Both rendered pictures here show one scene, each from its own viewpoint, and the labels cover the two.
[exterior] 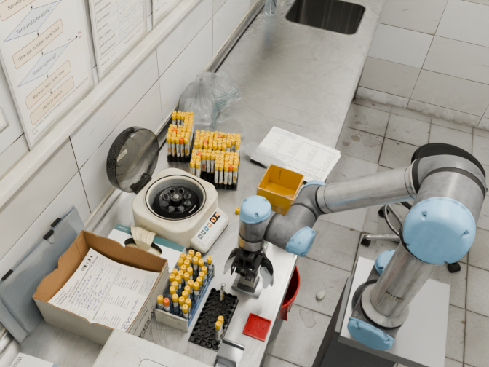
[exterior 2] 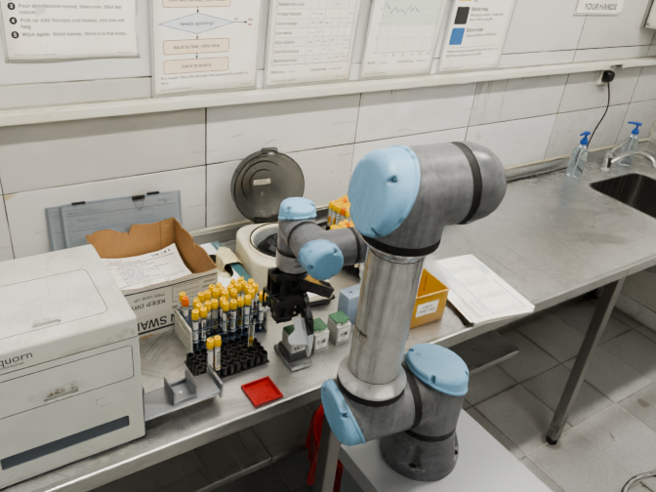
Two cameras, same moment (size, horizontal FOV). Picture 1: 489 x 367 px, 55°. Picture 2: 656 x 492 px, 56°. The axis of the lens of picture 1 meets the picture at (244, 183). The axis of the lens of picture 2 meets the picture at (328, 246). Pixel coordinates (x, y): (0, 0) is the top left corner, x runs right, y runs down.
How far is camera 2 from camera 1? 0.83 m
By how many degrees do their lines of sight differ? 33
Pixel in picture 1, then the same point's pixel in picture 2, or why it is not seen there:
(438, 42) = not seen: outside the picture
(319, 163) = (494, 305)
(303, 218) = (338, 235)
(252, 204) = (295, 201)
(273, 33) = (559, 189)
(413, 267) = (368, 266)
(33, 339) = not seen: hidden behind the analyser
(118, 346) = (77, 253)
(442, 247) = (371, 203)
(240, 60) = not seen: hidden behind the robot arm
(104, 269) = (169, 264)
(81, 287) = (137, 265)
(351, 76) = (630, 257)
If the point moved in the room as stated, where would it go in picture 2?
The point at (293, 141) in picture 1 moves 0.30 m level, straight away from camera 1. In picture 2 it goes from (481, 274) to (534, 247)
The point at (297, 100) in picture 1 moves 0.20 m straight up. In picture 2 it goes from (528, 248) to (545, 194)
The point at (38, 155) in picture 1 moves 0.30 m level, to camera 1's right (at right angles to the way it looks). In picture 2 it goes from (154, 102) to (236, 138)
